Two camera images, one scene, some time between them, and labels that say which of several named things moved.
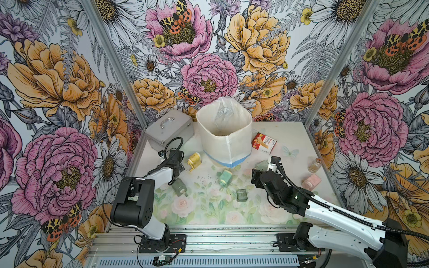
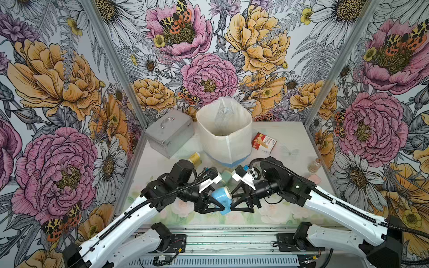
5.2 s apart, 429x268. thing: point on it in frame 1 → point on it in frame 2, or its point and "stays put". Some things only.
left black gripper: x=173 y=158 → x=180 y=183
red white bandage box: x=263 y=143 stays put
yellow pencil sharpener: x=194 y=161 stays put
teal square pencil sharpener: x=225 y=178 stays put
